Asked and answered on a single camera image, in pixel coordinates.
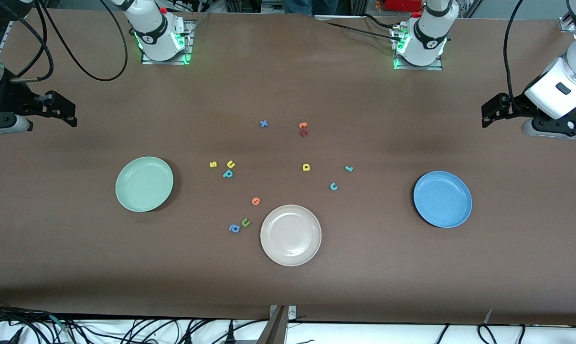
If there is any blue plate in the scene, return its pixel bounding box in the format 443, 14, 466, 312
413, 171, 473, 228

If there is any green plate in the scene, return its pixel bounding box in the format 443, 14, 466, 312
115, 156, 174, 213

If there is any red box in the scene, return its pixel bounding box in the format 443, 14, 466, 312
386, 0, 425, 12

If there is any brown table cover mat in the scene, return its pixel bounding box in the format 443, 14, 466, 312
0, 9, 576, 326

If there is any person in blue jeans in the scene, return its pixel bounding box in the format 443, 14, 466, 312
283, 0, 339, 16

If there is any beige plate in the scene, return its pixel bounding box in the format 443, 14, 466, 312
260, 204, 322, 267

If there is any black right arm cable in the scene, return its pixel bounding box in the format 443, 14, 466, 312
0, 0, 129, 84

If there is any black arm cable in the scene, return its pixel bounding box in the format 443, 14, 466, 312
504, 0, 527, 108
0, 0, 129, 84

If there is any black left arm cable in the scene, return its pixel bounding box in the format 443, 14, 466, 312
504, 0, 527, 108

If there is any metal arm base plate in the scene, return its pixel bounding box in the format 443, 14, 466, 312
141, 19, 193, 65
392, 26, 444, 71

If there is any black base cable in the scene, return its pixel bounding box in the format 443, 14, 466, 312
324, 13, 398, 39

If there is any metal table bracket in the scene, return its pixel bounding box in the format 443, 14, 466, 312
269, 305, 297, 320

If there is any dark metal post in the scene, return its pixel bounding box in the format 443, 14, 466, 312
256, 306, 288, 344

